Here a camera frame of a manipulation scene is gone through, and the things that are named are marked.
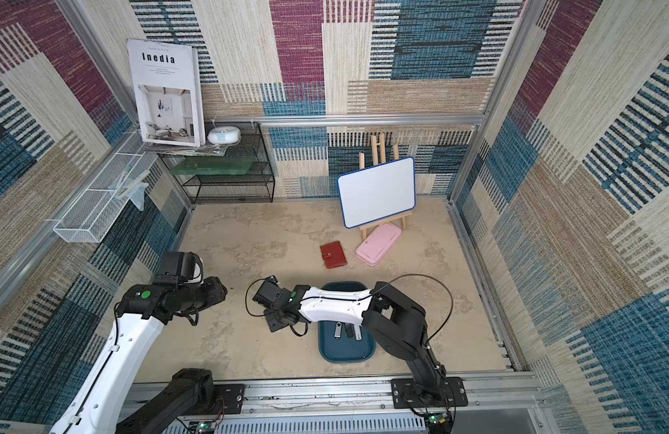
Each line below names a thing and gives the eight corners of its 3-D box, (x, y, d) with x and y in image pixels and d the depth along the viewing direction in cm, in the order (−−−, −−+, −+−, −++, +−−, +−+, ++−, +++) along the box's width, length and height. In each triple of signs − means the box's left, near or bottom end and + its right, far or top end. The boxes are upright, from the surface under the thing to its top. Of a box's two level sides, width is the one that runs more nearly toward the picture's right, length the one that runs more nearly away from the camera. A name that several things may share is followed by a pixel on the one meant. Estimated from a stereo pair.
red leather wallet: (326, 269, 101) (326, 266, 99) (319, 248, 107) (319, 245, 105) (347, 264, 103) (347, 260, 101) (339, 243, 109) (339, 240, 107)
